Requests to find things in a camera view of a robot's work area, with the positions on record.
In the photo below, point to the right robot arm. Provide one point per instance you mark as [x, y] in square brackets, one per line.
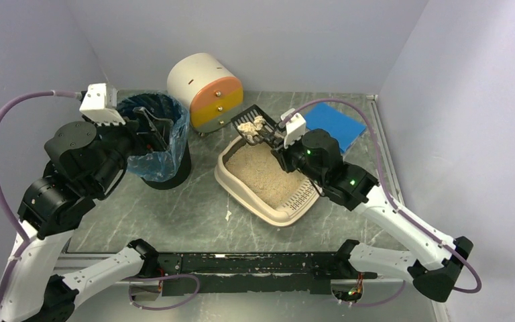
[431, 262]

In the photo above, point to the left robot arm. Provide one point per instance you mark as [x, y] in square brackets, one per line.
[87, 162]

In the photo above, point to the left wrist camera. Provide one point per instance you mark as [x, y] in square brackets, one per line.
[99, 105]

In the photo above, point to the beige litter box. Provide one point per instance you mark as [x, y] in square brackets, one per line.
[284, 215]

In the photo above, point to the cylindrical mini drawer cabinet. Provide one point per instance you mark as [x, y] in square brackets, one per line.
[209, 91]

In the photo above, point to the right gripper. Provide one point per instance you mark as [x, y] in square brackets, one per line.
[281, 145]

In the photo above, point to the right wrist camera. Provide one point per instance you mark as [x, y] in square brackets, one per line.
[294, 125]

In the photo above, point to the black bin with blue bag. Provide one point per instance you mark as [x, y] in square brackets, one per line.
[161, 170]

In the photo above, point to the litter clump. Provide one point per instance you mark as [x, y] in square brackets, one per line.
[250, 129]

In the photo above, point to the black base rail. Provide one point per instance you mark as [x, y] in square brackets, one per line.
[250, 272]

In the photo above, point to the blue flat pad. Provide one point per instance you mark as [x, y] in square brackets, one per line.
[340, 126]

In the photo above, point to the black litter scoop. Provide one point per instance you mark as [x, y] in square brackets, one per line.
[249, 114]

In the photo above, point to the sand litter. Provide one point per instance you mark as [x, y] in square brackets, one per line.
[258, 169]

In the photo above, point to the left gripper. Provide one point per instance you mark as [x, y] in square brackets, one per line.
[134, 129]

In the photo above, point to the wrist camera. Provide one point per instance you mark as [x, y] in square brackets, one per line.
[99, 105]
[294, 125]

